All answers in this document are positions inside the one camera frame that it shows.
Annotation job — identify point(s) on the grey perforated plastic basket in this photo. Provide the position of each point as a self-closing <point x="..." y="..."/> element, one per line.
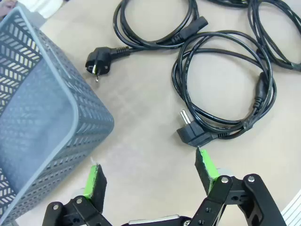
<point x="47" y="106"/>

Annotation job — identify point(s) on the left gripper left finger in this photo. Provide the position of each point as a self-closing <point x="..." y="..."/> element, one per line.
<point x="97" y="186"/>

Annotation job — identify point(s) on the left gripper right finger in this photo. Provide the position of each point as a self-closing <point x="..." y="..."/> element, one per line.
<point x="204" y="169"/>

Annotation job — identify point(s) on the white garment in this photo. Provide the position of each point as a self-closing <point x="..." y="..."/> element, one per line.
<point x="47" y="7"/>

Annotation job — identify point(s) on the aluminium slotted table frame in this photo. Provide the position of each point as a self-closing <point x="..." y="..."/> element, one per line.
<point x="292" y="212"/>

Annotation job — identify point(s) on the person's hand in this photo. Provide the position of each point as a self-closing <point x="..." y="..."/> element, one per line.
<point x="5" y="8"/>

